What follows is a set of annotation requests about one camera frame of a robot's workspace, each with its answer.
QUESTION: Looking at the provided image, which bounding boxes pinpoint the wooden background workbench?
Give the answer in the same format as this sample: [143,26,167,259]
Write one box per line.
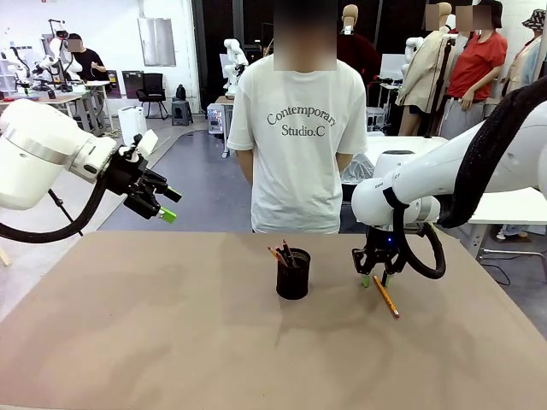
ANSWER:
[0,91,86,129]

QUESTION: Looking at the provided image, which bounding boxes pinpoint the black right arm cable sleeve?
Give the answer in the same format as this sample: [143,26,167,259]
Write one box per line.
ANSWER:
[382,74,547,281]

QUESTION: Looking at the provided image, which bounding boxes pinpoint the mannequin with bucket hat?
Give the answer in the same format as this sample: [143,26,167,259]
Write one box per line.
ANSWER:
[502,8,547,97]

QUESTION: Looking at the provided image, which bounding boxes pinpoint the black left arm cable sleeve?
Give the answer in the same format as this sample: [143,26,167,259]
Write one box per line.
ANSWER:
[0,170,108,244]

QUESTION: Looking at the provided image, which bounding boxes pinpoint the white air purifier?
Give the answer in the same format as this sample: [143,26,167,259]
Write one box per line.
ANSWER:
[117,105,149,142]

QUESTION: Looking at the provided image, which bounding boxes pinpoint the black stool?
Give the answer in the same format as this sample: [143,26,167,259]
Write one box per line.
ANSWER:
[170,97,194,127]

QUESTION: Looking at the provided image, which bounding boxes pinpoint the person in white t-shirt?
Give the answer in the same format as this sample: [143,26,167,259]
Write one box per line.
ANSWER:
[226,0,368,235]

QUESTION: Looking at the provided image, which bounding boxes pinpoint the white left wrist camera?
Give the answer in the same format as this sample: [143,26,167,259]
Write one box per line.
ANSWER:
[126,129,160,161]

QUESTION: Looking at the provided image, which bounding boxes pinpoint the mannequin in beige coat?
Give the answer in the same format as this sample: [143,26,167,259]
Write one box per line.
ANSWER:
[395,2,454,138]

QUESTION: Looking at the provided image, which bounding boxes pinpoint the black arm cable sleeve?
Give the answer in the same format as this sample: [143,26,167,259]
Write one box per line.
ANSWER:
[382,74,547,281]
[0,170,108,244]

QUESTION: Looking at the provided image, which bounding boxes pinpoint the black mesh pen holder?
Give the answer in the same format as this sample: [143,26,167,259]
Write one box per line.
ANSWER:
[275,247,312,301]

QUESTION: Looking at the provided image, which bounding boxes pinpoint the mannequin in dark red top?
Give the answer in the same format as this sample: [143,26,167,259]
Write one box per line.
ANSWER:
[337,3,381,86]

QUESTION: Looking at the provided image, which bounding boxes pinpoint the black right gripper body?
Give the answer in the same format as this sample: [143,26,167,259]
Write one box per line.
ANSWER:
[366,225,406,258]

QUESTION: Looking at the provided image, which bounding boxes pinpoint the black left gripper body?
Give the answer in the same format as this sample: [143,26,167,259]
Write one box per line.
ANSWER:
[103,148,150,207]

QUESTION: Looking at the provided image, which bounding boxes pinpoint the computer tower with lights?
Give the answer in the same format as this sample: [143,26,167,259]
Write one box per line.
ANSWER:
[206,103,234,136]

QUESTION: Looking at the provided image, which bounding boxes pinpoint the black tripod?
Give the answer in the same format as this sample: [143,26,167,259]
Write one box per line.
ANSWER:
[425,38,454,138]

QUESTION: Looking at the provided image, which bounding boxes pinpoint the yellow pencil with pink eraser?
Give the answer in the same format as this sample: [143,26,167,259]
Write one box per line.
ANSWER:
[373,275,401,320]

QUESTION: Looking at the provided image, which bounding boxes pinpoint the man in black t-shirt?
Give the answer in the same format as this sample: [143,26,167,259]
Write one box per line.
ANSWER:
[66,32,108,129]

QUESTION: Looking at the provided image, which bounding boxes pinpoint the person's left forearm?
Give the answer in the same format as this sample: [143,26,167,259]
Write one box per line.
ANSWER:
[336,151,354,177]

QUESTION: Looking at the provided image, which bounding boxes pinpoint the white background robot with headset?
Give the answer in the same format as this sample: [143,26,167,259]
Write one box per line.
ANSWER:
[33,19,85,93]

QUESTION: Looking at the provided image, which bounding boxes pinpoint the clear plastic bag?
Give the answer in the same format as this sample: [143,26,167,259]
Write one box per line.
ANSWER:
[341,153,377,185]

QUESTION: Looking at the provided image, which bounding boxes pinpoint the person's right forearm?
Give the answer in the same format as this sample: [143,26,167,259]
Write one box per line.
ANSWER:
[236,148,254,185]

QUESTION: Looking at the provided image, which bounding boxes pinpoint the grey wall panel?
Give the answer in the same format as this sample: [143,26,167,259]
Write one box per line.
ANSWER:
[136,16,177,68]

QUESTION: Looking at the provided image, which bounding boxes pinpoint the black office chair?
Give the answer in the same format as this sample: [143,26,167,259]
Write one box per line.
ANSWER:
[135,72,170,120]

